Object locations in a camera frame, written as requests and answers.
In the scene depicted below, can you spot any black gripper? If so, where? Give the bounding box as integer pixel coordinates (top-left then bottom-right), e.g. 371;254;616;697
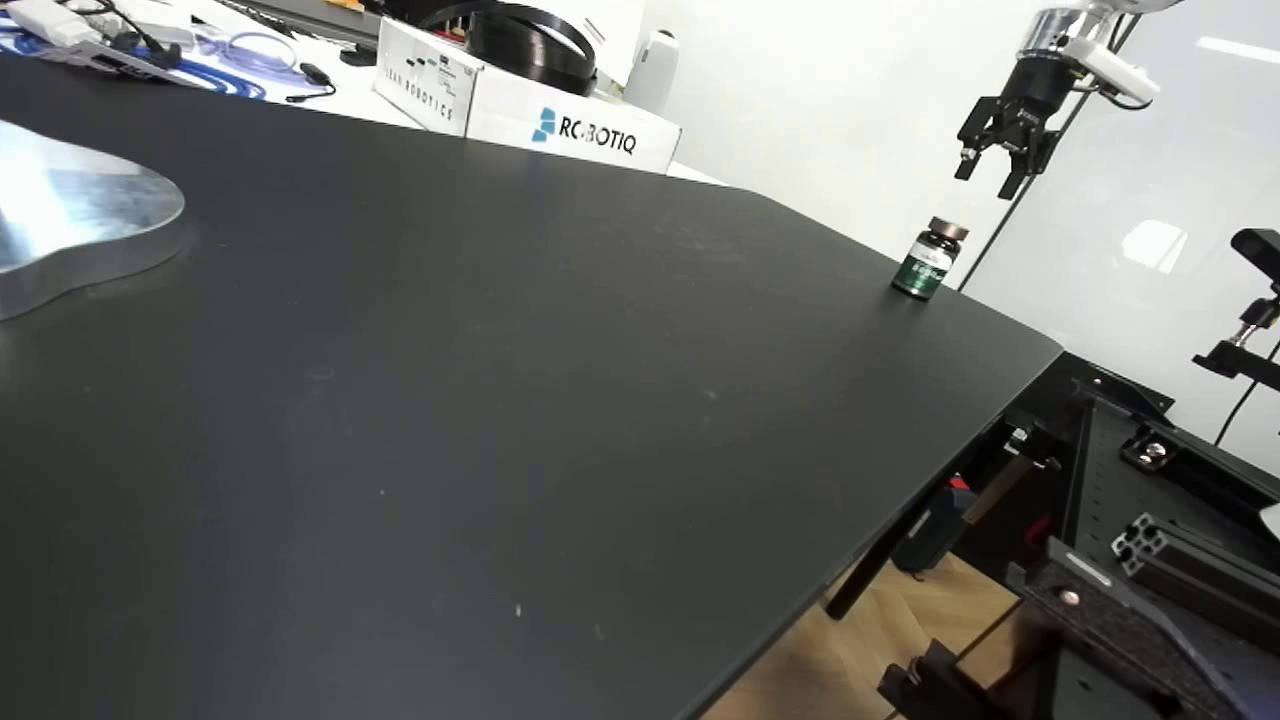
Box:
951;51;1088;204

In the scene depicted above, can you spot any black perforated breadboard table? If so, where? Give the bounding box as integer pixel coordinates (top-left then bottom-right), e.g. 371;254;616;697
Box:
1025;391;1280;720

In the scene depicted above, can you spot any white Robotiq cardboard box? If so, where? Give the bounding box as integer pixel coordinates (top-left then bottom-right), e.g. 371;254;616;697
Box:
371;13;687;167

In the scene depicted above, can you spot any white plastic bottle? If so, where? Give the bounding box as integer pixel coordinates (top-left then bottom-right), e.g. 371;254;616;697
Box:
625;24;685;116

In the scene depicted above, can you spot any black bracket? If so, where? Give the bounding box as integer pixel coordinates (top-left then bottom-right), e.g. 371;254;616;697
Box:
872;634;1031;720

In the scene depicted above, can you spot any white cloth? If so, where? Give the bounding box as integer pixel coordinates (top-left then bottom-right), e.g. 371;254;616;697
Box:
0;0;111;60

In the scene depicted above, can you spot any black cable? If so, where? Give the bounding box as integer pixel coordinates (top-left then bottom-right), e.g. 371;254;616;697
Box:
1210;374;1270;453

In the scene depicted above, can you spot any black table support strut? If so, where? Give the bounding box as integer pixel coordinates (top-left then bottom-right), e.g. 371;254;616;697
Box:
819;502;935;622

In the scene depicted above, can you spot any black camera stand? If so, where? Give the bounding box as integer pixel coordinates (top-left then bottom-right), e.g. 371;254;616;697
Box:
1190;225;1280;391

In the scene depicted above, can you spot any light grey wrist camera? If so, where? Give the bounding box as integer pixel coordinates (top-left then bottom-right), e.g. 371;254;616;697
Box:
1066;34;1166;116

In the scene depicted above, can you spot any black round spool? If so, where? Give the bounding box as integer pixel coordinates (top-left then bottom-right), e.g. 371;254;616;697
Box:
457;0;600;98

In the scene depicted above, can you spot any black aluminium extrusion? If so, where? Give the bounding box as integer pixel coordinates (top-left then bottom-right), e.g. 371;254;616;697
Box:
1107;508;1280;622

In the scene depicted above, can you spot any blue plastic bag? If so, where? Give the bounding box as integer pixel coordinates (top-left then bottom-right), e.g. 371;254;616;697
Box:
125;27;339;107

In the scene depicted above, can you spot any green bottle with dark cap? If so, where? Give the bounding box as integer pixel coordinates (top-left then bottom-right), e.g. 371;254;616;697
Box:
889;214;971;303

